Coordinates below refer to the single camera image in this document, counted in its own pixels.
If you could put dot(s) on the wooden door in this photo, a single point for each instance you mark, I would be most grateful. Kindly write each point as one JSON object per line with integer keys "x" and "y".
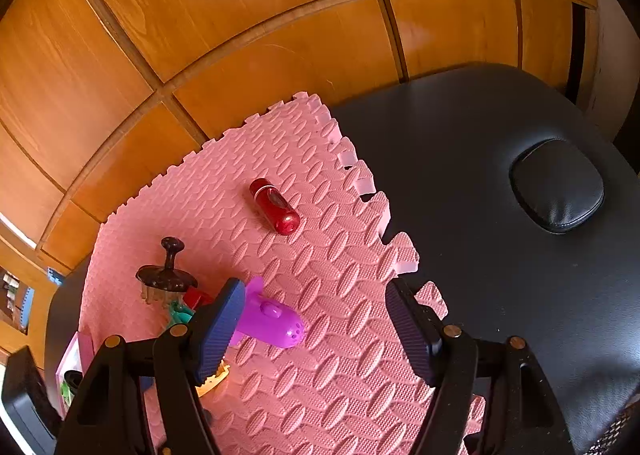
{"x": 39, "y": 307}

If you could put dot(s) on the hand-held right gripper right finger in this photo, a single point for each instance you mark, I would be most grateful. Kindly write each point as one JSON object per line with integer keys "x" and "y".
{"x": 412, "y": 335}

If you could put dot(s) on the black mesh panel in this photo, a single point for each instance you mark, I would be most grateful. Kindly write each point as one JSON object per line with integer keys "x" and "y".
{"x": 617, "y": 432}

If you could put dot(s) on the pink foam mat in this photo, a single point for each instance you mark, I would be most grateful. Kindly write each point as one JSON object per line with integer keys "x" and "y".
{"x": 325, "y": 260}

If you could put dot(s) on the brown scalp massager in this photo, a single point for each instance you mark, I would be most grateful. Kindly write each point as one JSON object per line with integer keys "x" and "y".
{"x": 162, "y": 275}

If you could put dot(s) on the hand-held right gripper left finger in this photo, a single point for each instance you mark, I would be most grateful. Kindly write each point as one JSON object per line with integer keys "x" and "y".
{"x": 220, "y": 330}

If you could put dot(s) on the wooden wardrobe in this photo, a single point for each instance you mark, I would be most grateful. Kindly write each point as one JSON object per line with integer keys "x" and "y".
{"x": 200, "y": 35}

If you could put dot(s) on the orange plastic piece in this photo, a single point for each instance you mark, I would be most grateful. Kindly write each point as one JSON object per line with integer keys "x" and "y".
{"x": 216, "y": 380}

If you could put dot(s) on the red lipstick tube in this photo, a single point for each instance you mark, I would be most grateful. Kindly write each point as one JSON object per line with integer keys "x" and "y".
{"x": 274, "y": 205}

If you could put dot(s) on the door mirror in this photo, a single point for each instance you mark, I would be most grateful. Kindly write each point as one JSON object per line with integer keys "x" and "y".
{"x": 12, "y": 300}

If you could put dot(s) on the black massage table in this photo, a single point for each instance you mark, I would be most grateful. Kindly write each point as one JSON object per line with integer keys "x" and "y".
{"x": 475, "y": 135}

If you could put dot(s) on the teal plastic piece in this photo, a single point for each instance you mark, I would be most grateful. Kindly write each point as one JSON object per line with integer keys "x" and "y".
{"x": 179, "y": 316}

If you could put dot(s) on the green round toy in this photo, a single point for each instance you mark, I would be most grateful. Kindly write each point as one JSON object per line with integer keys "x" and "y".
{"x": 66, "y": 392}

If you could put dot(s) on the purple plastic toy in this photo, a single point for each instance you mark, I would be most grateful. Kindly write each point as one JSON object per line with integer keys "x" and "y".
{"x": 272, "y": 320}

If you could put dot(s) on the black face hole cushion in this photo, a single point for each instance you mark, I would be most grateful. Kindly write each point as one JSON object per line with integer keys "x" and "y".
{"x": 555, "y": 185}

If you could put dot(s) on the red plastic block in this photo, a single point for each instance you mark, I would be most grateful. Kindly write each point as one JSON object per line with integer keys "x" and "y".
{"x": 197, "y": 297}

